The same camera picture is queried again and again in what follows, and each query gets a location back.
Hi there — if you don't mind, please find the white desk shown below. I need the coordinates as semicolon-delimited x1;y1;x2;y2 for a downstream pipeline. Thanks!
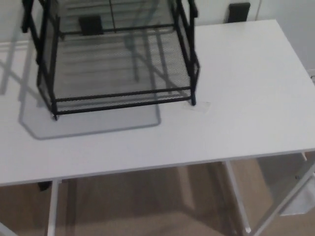
0;19;315;236

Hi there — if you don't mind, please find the black rectangular bracket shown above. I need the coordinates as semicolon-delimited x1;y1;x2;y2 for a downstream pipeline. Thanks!
78;15;103;35
228;2;251;24

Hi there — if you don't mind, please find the black metal file rack frame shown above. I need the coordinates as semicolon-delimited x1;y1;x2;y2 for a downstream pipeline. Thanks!
21;0;199;121

